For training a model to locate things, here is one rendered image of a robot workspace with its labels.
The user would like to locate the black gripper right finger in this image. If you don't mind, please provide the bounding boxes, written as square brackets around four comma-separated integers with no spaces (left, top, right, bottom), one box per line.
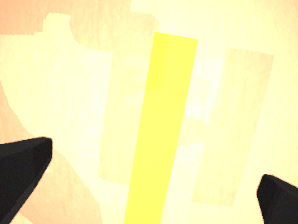
[257,175,298,224]

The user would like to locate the yellow bar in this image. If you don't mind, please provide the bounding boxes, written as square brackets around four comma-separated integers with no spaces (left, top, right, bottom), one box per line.
[124,32,198,224]

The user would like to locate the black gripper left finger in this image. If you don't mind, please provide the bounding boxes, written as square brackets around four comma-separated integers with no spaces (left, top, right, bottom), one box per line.
[0,136,53,224]

